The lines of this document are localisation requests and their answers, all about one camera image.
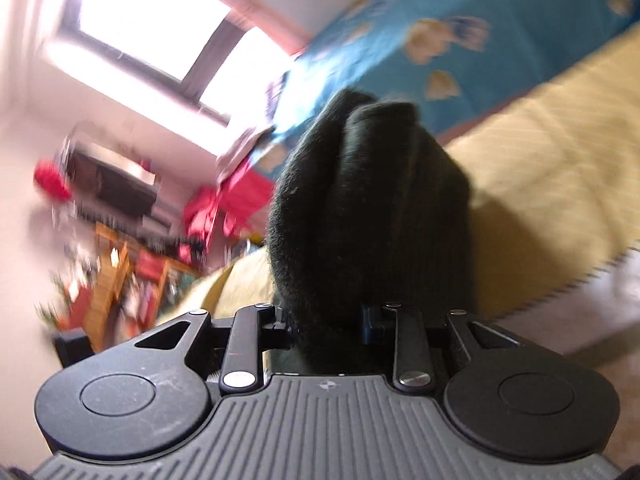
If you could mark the wooden shelf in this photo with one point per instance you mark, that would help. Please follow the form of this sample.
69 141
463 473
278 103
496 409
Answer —
107 280

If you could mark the dark hanging clothes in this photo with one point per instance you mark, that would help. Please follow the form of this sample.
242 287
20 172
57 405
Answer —
110 185

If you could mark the red hanging cloth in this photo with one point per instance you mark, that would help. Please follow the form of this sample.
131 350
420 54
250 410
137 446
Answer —
50 180

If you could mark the crumpled pale bedding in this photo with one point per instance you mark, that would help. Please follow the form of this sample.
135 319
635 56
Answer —
240 150

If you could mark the dark green knit sweater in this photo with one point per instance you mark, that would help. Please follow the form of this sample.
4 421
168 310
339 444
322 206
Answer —
360 210

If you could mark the blue floral bedsheet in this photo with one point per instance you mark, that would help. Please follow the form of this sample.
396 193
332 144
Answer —
380 20

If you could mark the red clothes pile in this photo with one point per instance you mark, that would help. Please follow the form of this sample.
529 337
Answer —
200 215

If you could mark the window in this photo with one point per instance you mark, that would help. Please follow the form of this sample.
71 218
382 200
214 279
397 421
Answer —
140 15

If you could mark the yellow blanket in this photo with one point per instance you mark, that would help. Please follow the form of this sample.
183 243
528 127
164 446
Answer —
550 160

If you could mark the beige zigzag patterned quilt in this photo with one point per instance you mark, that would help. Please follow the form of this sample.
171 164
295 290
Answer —
600 320

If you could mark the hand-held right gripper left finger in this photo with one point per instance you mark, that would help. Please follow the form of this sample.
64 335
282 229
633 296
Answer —
250 330

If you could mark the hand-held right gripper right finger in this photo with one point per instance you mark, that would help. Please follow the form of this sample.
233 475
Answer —
369 332

